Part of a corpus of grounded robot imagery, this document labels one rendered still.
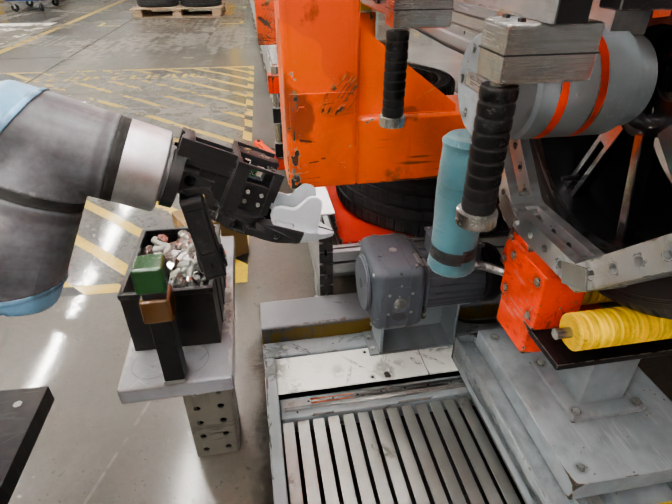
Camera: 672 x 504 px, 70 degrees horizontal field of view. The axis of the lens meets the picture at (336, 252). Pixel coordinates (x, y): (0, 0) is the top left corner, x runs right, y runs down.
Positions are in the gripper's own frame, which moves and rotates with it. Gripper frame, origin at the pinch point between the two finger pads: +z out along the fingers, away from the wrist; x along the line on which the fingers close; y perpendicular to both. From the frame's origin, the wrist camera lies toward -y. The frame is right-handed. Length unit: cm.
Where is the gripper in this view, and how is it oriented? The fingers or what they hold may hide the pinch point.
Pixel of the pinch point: (321, 235)
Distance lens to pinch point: 61.8
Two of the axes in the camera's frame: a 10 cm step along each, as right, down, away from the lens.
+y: 4.1, -8.2, -4.0
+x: -2.5, -5.2, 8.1
